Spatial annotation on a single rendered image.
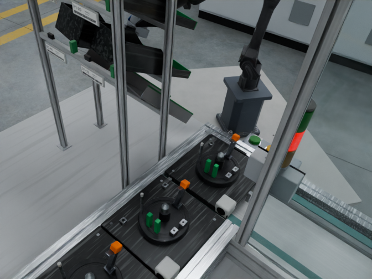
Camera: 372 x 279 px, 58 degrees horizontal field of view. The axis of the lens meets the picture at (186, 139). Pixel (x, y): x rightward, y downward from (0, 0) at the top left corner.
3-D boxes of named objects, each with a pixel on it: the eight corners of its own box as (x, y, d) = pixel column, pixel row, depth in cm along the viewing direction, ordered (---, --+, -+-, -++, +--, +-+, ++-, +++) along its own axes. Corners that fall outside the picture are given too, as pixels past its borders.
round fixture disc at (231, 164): (212, 148, 113) (213, 143, 112) (247, 169, 108) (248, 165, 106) (186, 170, 105) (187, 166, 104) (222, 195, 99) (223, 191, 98)
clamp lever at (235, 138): (226, 153, 109) (235, 133, 105) (231, 155, 108) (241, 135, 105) (221, 155, 106) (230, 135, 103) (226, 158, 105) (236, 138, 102)
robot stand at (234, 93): (246, 113, 147) (257, 74, 133) (259, 135, 137) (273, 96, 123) (215, 116, 143) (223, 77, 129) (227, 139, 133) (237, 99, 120)
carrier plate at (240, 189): (208, 138, 120) (209, 133, 118) (266, 173, 110) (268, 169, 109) (164, 175, 105) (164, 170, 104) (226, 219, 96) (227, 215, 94)
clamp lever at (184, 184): (176, 200, 93) (185, 178, 90) (181, 204, 93) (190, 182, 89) (169, 204, 90) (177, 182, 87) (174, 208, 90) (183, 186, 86)
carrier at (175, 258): (160, 177, 105) (162, 150, 96) (223, 223, 95) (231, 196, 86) (100, 228, 90) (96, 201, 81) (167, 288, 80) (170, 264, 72)
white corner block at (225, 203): (222, 201, 100) (224, 192, 98) (234, 210, 98) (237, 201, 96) (213, 211, 98) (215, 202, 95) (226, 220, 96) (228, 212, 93)
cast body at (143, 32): (139, 34, 113) (147, 14, 111) (146, 39, 111) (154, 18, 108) (119, 27, 107) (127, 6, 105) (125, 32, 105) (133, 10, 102)
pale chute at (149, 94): (163, 104, 125) (170, 95, 125) (186, 124, 119) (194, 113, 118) (114, 76, 101) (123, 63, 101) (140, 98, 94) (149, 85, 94)
